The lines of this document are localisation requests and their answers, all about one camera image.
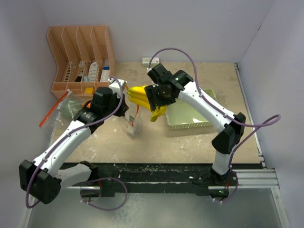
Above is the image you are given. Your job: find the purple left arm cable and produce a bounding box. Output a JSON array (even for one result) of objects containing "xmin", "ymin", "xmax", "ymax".
[{"xmin": 25, "ymin": 76, "xmax": 124, "ymax": 209}]

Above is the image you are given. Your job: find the black front mounting rail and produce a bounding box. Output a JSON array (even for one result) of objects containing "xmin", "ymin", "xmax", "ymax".
[{"xmin": 74, "ymin": 162, "xmax": 238, "ymax": 198}]

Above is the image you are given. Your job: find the white blue bottle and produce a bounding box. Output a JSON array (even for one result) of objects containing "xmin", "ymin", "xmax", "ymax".
[{"xmin": 100, "ymin": 59, "xmax": 110, "ymax": 82}]

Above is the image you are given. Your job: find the white garlic bulb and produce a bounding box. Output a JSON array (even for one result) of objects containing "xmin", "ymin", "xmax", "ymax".
[{"xmin": 127, "ymin": 124, "xmax": 142, "ymax": 136}]

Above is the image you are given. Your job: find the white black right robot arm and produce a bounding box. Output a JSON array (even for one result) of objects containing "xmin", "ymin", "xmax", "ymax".
[{"xmin": 144, "ymin": 64, "xmax": 246, "ymax": 186}]

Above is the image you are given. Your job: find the white ribbed item in organizer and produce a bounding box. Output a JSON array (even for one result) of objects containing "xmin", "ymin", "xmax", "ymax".
[{"xmin": 83, "ymin": 62, "xmax": 97, "ymax": 82}]

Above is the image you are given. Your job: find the yellow banana bunch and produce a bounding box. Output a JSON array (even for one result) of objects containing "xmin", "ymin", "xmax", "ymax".
[{"xmin": 127, "ymin": 85, "xmax": 167, "ymax": 122}]

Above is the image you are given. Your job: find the aluminium frame rail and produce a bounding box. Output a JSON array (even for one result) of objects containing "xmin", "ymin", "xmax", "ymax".
[{"xmin": 234, "ymin": 63, "xmax": 290, "ymax": 228}]

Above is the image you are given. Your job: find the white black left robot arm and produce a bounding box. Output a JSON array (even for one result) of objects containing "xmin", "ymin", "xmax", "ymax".
[{"xmin": 19, "ymin": 85, "xmax": 128, "ymax": 209}]

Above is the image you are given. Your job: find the green netted melon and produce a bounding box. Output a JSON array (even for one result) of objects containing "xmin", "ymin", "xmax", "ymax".
[{"xmin": 60, "ymin": 99, "xmax": 82, "ymax": 119}]

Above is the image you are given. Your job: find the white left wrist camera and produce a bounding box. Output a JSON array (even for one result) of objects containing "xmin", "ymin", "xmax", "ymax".
[{"xmin": 108, "ymin": 77, "xmax": 127, "ymax": 93}]

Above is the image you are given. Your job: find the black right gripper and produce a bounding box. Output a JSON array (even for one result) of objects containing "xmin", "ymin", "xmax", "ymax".
[{"xmin": 144, "ymin": 84, "xmax": 176, "ymax": 111}]

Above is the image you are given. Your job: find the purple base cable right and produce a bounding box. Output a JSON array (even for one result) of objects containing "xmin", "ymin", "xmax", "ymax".
[{"xmin": 210, "ymin": 171, "xmax": 239, "ymax": 204}]

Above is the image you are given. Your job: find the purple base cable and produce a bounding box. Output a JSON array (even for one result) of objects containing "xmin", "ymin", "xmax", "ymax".
[
  {"xmin": 210, "ymin": 171, "xmax": 239, "ymax": 204},
  {"xmin": 80, "ymin": 177, "xmax": 129, "ymax": 212}
]

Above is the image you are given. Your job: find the peach plastic desk organizer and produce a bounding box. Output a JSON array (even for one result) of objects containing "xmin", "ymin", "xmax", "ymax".
[{"xmin": 47, "ymin": 25, "xmax": 115, "ymax": 98}]

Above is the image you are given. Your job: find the small white green box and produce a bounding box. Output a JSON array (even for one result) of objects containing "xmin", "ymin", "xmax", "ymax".
[{"xmin": 142, "ymin": 57, "xmax": 160, "ymax": 68}]

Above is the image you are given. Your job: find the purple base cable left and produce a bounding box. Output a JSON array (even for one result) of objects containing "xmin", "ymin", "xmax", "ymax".
[{"xmin": 80, "ymin": 177, "xmax": 129, "ymax": 212}]

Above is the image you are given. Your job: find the yellow block in organizer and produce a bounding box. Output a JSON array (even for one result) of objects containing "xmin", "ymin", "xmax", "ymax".
[{"xmin": 85, "ymin": 87, "xmax": 95, "ymax": 95}]

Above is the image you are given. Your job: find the pale green perforated basket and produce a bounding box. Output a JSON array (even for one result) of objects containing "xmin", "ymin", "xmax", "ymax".
[{"xmin": 166, "ymin": 99, "xmax": 212, "ymax": 131}]

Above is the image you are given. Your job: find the clear zip bag orange zipper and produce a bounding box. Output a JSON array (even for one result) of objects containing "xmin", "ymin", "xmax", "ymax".
[{"xmin": 39, "ymin": 89, "xmax": 90, "ymax": 134}]

